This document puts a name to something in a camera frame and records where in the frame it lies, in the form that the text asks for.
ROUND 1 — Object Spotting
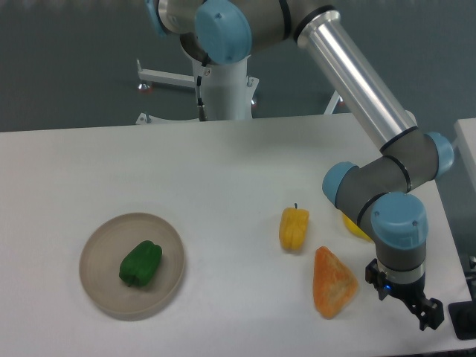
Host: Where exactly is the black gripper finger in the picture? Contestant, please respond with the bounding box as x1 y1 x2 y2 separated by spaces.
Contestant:
402 291 445 331

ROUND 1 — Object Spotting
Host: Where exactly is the black cable on pedestal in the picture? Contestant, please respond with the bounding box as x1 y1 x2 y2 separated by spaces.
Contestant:
196 51 211 122

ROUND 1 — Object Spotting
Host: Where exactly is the orange triangular sandwich toy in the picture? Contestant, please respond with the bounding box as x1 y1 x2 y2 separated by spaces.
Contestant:
312 246 359 319

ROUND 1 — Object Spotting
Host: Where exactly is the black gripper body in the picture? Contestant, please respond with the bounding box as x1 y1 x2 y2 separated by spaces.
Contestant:
365 259 425 304

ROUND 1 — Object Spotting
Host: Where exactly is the beige round plate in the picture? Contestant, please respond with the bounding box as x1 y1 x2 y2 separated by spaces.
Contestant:
79 213 186 321

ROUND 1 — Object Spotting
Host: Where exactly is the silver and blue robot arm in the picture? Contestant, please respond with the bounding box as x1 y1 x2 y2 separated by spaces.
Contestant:
145 1 454 329

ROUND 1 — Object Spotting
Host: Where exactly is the yellow round fruit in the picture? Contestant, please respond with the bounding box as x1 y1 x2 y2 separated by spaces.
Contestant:
341 213 372 242

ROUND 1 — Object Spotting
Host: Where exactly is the white side table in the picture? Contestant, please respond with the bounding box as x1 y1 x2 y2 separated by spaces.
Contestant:
454 118 476 166

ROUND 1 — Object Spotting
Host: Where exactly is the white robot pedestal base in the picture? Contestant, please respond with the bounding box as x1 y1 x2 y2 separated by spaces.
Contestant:
136 58 260 122

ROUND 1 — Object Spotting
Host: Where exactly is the yellow bell pepper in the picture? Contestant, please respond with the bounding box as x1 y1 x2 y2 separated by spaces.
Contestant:
278 203 309 254

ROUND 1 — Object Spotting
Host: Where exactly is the black device at right edge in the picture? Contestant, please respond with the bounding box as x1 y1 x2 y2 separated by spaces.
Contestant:
448 254 476 341

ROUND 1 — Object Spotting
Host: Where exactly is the green bell pepper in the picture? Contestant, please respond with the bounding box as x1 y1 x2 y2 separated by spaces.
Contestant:
119 240 162 287

